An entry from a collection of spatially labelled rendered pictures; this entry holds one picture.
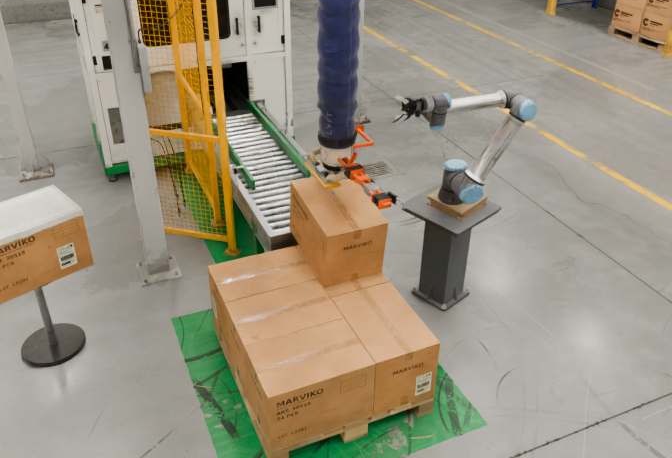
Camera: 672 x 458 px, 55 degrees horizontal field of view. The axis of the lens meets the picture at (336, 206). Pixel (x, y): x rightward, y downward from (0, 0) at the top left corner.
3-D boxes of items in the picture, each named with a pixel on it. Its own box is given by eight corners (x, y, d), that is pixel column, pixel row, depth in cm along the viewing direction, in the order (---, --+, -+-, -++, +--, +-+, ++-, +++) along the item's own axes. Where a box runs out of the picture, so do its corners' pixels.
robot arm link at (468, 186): (463, 194, 425) (530, 97, 397) (475, 209, 411) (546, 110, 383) (446, 188, 417) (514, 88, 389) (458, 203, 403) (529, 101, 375)
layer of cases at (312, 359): (212, 314, 432) (207, 265, 411) (347, 278, 467) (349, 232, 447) (270, 451, 338) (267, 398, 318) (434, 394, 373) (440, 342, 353)
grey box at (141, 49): (139, 83, 432) (133, 39, 417) (147, 82, 434) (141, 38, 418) (144, 93, 416) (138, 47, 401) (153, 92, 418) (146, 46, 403)
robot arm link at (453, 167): (458, 177, 438) (461, 154, 427) (470, 190, 424) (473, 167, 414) (437, 180, 434) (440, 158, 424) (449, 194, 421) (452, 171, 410)
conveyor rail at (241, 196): (192, 131, 623) (190, 113, 613) (197, 130, 625) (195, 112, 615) (269, 259, 442) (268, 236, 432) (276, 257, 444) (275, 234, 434)
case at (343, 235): (289, 229, 437) (290, 181, 413) (343, 217, 451) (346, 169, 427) (324, 287, 394) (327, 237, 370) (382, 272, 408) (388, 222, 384)
